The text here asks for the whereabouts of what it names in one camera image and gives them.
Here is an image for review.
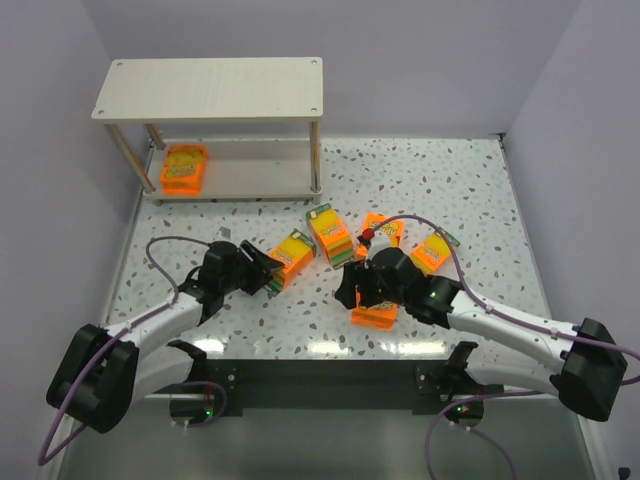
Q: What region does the multicolour sponge pack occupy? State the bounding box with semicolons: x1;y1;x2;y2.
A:
410;231;460;275
265;229;316;294
305;203;355;269

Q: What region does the orange round sponge box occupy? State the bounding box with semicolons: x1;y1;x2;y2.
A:
355;212;404;260
351;296;398;332
160;144;209;196

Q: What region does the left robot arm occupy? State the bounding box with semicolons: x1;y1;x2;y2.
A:
46;241;284;433

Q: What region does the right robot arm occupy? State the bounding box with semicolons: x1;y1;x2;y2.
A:
335;248;627;422

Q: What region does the white two-tier shelf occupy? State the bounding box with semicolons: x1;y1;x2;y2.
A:
91;57;324;204

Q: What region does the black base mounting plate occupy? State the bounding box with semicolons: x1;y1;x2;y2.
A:
200;359;491;416

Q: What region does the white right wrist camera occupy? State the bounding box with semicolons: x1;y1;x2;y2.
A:
356;228;395;260

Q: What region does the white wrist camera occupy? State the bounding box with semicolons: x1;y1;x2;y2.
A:
219;227;231;240
356;228;395;260

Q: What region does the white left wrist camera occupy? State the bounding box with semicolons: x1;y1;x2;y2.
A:
219;227;231;240

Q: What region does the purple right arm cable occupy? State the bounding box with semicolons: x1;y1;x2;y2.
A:
372;214;640;386

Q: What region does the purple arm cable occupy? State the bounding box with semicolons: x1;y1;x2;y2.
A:
372;214;640;386
37;235;211;467

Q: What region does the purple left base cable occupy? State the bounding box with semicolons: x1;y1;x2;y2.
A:
172;382;232;429

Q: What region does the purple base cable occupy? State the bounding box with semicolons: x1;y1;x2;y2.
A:
172;382;232;429
423;389;546;480

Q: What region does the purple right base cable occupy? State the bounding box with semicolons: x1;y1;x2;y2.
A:
423;389;546;480

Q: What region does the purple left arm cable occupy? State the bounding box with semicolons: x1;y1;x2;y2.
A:
37;235;211;467

